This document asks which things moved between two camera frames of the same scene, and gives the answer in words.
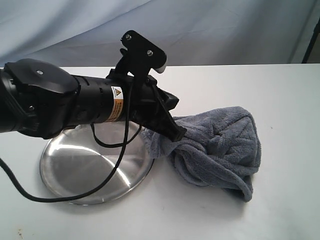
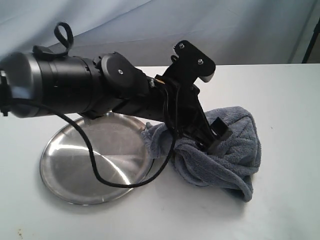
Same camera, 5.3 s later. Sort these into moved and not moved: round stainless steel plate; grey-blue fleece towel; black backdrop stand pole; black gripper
Moved: black gripper
Not moved: black backdrop stand pole; grey-blue fleece towel; round stainless steel plate
